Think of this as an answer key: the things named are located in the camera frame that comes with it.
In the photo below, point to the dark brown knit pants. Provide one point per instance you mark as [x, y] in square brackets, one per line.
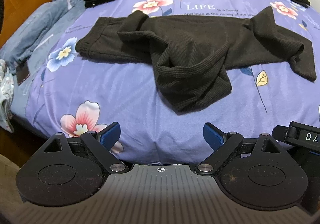
[191, 55]

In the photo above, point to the floral patterned cloth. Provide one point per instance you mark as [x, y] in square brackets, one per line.
[6, 97]

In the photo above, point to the dark phone on bed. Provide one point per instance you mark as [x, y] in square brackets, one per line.
[22, 72]

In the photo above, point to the purple floral bed sheet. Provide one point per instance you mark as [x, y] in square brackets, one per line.
[65, 92]

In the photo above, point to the light blue denim jeans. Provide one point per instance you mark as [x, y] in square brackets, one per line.
[50, 18]

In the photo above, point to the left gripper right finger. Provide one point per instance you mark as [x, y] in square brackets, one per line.
[255, 172]

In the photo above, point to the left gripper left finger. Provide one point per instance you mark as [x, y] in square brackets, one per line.
[68, 170]

